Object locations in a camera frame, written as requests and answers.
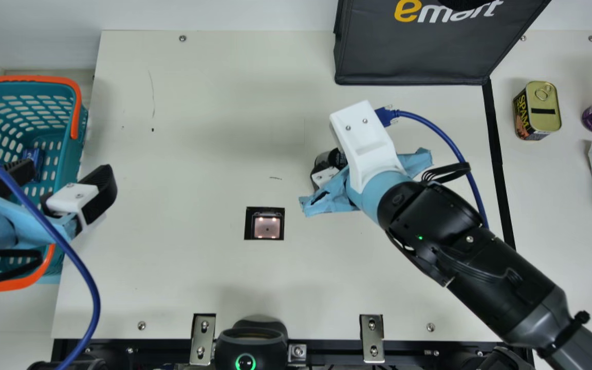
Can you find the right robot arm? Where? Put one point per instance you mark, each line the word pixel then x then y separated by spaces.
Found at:
pixel 486 267

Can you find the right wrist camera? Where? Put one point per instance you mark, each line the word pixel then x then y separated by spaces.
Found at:
pixel 365 144

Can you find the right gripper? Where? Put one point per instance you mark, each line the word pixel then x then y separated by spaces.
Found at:
pixel 383 187

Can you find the black device with green light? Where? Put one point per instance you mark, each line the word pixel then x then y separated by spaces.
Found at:
pixel 252 341

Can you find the small square scanner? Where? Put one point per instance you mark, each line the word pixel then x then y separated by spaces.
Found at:
pixel 265 224

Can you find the black strip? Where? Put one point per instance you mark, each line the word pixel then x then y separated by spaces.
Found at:
pixel 496 164

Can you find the rectangular gold tin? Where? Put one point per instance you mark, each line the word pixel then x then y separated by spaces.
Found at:
pixel 540 110

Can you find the teal shopping basket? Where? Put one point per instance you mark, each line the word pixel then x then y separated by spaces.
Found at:
pixel 13 113

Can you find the blue packet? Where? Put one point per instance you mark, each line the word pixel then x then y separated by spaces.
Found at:
pixel 34 156

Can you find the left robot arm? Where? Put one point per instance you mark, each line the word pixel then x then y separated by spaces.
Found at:
pixel 65 365

